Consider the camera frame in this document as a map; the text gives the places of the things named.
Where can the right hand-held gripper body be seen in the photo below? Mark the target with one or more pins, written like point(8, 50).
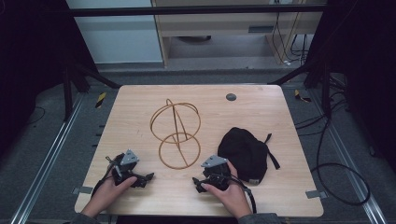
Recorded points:
point(216, 174)

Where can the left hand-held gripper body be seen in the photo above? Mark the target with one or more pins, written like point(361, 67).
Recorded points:
point(124, 168)

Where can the black cap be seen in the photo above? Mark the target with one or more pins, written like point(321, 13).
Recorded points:
point(246, 152)

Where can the person's right hand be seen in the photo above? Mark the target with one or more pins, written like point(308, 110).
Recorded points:
point(232, 197)

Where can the person's left hand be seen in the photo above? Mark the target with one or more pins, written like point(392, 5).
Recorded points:
point(104, 197)

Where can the yellow black tape marker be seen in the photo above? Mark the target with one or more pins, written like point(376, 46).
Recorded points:
point(101, 100)
point(300, 96)

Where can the grey table grommet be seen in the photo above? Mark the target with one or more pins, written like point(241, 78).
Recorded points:
point(231, 97)

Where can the white cabinet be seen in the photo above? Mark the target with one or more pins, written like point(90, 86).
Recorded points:
point(118, 40)

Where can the black curtain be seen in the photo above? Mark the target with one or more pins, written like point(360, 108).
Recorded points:
point(31, 62)
point(370, 77)

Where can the light wooden desk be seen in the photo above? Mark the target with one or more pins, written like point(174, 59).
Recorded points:
point(218, 25)

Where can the grey table bracket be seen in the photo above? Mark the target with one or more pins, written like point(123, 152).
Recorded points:
point(316, 194)
point(82, 190)

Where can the metal floor rail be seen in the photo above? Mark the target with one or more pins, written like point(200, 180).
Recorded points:
point(351, 168)
point(46, 161)

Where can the black frame stand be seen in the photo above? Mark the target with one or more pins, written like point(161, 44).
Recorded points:
point(326, 90)
point(67, 93)

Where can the black frame crossbar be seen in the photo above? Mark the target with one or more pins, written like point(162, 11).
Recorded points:
point(186, 11)

